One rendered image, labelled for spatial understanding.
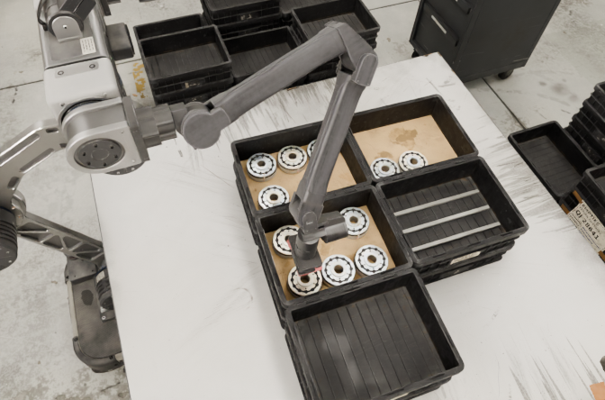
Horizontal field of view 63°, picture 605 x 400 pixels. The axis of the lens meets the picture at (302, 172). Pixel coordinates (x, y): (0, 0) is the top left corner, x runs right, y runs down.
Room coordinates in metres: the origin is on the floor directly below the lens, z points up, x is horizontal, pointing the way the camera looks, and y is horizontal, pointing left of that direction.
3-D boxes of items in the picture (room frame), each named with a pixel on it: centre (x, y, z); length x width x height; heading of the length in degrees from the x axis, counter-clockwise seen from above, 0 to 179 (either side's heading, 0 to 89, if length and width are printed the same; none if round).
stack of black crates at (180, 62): (1.82, 0.62, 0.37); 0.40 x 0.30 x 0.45; 115
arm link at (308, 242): (0.58, -0.03, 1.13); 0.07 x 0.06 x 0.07; 115
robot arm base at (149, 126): (0.64, 0.31, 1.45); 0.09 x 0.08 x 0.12; 25
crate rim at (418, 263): (0.84, -0.47, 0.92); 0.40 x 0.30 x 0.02; 113
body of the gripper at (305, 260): (0.58, -0.02, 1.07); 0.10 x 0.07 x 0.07; 22
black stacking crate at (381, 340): (0.40, -0.22, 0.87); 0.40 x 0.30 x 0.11; 113
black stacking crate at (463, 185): (0.84, -0.47, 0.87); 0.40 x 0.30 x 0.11; 113
